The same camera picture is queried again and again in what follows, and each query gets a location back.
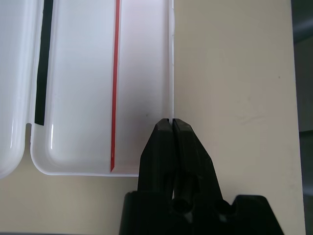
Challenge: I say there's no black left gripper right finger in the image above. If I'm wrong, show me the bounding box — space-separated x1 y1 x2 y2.
172 118 227 205

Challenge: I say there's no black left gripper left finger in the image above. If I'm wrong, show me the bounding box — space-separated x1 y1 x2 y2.
136 118 176 204

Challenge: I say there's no white plastic pencil case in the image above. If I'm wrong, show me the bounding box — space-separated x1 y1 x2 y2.
0 0 176 177

